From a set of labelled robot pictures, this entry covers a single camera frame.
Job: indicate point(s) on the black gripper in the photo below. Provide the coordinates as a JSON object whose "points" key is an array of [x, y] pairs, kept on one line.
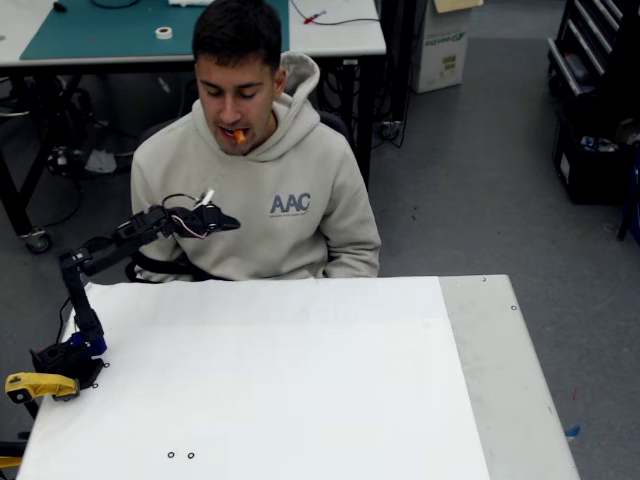
{"points": [[218, 220]]}

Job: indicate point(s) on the small orange snack piece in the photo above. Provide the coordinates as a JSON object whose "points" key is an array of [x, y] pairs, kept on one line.
{"points": [[241, 135]]}

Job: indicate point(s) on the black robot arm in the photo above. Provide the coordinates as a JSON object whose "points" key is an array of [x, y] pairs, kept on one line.
{"points": [[80, 290]]}

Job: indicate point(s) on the man in beige hoodie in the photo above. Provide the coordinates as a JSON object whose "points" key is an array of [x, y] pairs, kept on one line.
{"points": [[280, 240]]}

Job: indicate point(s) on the white rag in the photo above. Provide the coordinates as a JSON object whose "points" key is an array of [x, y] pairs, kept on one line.
{"points": [[100, 161]]}

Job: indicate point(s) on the white paper sheet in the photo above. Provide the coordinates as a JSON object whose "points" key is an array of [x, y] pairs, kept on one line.
{"points": [[300, 375]]}

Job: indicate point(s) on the grey caster wheel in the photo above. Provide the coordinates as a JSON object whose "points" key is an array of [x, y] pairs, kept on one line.
{"points": [[37, 241]]}

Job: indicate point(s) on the white tape roll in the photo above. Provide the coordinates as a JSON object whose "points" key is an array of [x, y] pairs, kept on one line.
{"points": [[163, 32]]}

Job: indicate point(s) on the red pen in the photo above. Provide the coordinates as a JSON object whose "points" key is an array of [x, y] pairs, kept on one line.
{"points": [[314, 18]]}

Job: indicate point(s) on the white cloth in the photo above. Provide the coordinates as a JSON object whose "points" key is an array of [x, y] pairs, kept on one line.
{"points": [[190, 2]]}

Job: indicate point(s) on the white workbench with black legs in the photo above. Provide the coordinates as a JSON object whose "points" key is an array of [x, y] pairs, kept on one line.
{"points": [[350, 35]]}

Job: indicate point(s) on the green cutting mat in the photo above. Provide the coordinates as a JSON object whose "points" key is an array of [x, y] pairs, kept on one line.
{"points": [[100, 30]]}

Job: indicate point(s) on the yellow and black clamp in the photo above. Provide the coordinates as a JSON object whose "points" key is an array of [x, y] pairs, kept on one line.
{"points": [[7, 460], [40, 385]]}

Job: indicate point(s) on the white cardboard box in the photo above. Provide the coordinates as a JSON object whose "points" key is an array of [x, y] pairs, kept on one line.
{"points": [[442, 50]]}

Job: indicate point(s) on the black storage bin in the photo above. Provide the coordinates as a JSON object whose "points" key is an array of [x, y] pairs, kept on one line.
{"points": [[590, 170]]}

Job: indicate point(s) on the black tool cabinet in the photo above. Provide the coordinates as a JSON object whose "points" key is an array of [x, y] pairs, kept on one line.
{"points": [[590, 45]]}

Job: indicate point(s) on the blue tape scrap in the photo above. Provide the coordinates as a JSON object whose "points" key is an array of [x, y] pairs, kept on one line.
{"points": [[574, 430]]}

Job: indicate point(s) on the small white camera module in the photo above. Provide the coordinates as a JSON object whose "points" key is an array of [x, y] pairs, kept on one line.
{"points": [[206, 196]]}

